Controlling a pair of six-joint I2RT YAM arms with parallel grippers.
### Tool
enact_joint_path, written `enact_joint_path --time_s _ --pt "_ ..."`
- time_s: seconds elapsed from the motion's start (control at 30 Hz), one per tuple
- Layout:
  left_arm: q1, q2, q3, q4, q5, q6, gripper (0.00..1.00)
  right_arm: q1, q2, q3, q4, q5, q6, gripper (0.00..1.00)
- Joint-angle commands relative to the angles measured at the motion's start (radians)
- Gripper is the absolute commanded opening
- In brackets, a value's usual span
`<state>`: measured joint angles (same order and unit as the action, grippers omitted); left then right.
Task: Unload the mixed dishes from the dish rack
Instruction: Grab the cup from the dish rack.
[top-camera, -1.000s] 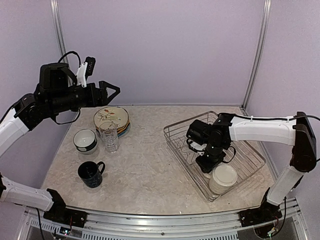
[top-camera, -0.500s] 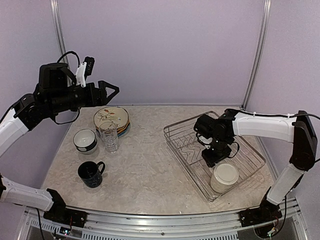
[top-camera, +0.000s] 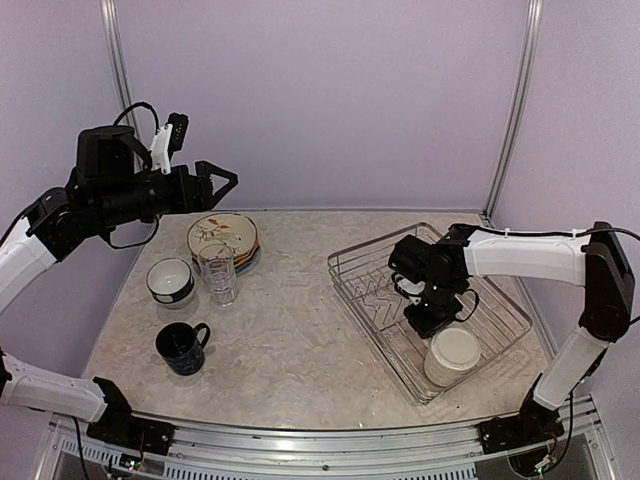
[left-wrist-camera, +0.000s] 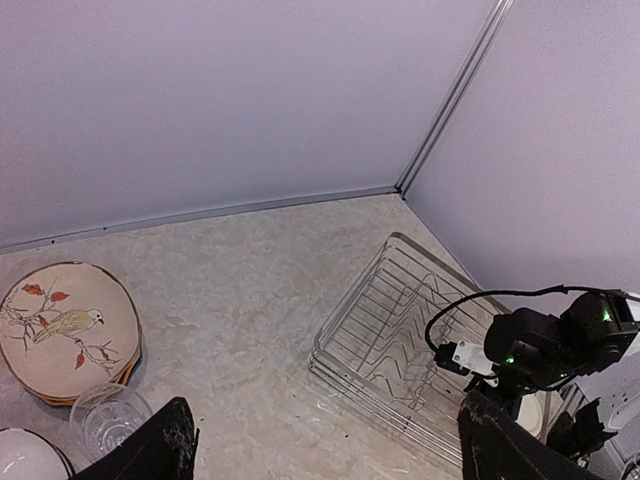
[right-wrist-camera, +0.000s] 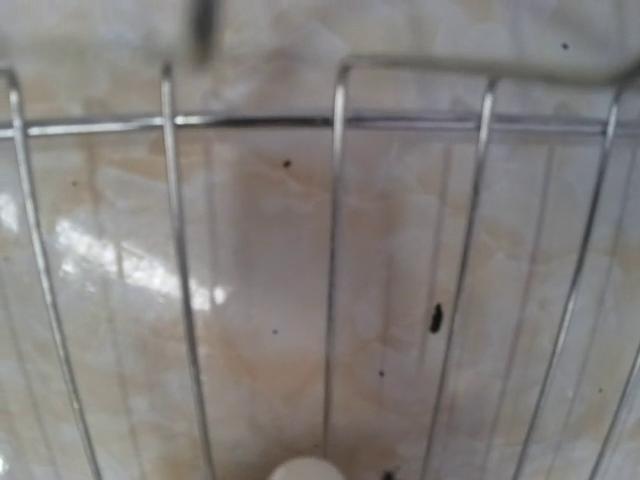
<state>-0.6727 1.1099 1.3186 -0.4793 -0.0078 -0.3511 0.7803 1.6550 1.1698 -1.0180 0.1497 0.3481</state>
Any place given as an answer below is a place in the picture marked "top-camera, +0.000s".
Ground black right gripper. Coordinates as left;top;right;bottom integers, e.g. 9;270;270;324
404;277;463;338

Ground white ribbed mug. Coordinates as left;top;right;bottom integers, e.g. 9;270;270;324
423;327;481;388

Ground cream bird pattern plate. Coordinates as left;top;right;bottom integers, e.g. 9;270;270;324
187;213;259;255

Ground clear glass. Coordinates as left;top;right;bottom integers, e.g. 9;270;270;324
197;243;235;273
201;264;238;306

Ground yellow polka dot plate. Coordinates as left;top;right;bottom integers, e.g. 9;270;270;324
189;242;261;266
234;246;261;273

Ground blue polka dot plate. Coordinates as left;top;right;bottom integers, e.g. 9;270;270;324
236;249;261;276

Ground teal and white bowl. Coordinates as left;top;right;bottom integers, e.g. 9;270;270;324
146;258;195;299

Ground pale green ribbed bowl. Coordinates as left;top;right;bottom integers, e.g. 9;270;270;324
154;294;194;310

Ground dark blue cup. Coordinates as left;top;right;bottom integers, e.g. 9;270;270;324
155;322;211;376

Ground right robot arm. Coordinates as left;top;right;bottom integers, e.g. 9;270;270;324
388;222;639;444

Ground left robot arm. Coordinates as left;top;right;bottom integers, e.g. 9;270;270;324
1;124;238;445

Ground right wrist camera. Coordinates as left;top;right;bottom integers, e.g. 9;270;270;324
391;272;425;305

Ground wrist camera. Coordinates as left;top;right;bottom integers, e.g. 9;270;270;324
150;112;189;175
391;272;425;305

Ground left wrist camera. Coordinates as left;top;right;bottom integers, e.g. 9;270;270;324
150;112;189;175

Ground metal wire dish rack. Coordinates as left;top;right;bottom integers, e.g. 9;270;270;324
327;222;532;405

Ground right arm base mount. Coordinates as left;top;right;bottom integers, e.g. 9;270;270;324
476;414;565;454

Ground left aluminium frame post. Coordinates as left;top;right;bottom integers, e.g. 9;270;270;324
99;0;131;110

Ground aluminium frame post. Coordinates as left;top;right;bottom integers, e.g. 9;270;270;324
483;0;544;222
99;0;131;110

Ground front aluminium frame rail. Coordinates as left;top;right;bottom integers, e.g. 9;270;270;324
47;399;616;480

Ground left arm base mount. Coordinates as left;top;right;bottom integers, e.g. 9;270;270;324
87;407;175;456

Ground right aluminium frame post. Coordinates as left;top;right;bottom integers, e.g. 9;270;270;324
483;0;544;222

